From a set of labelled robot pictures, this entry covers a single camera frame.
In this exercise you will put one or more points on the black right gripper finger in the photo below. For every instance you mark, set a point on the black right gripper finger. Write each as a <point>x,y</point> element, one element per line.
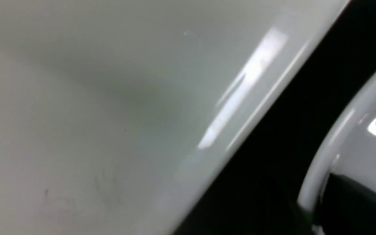
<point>335,204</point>

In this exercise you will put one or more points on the small white bowl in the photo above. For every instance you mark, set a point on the small white bowl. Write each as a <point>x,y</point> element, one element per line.
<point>350,146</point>

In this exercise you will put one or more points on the white square rice plate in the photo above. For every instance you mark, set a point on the white square rice plate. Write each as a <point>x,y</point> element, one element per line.
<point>116,115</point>

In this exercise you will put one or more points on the black serving tray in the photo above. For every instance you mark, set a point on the black serving tray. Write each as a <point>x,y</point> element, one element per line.
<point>255,193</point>

